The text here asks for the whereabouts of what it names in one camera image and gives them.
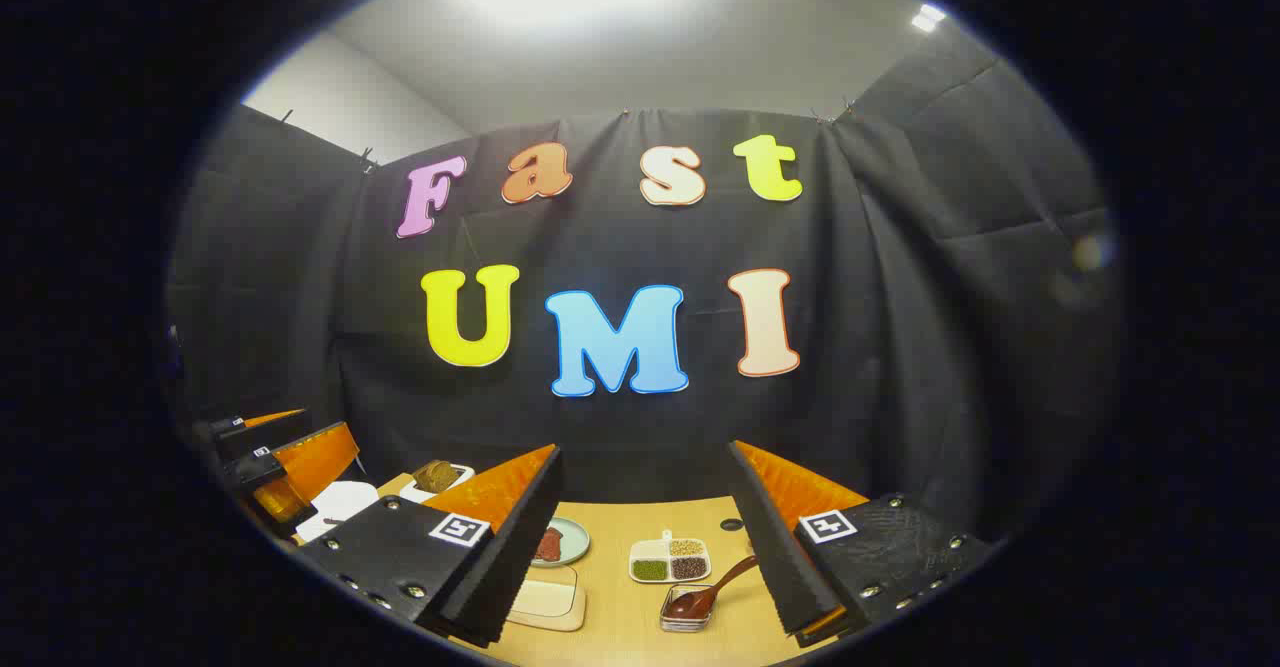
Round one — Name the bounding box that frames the pale green plate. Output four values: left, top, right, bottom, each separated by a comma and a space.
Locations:
530, 517, 591, 569

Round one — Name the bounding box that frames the white divided dish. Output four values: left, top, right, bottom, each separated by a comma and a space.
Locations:
629, 530, 712, 585

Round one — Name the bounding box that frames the black backdrop cloth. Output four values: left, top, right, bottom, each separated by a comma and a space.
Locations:
168, 22, 1121, 548

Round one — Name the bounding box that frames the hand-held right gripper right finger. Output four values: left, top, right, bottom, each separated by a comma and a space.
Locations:
727, 440, 991, 646

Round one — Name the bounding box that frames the clear chopstick holder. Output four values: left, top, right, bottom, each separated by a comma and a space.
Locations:
659, 584, 716, 634

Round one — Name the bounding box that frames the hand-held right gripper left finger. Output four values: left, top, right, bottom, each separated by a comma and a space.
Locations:
298, 444, 563, 648

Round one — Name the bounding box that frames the dark wooden spoon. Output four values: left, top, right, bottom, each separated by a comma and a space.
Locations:
663, 555, 761, 620

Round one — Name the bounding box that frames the white toaster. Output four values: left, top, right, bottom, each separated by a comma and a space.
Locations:
400, 460, 476, 504

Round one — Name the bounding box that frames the white rice cooker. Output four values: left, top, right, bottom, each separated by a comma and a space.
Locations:
295, 480, 381, 543

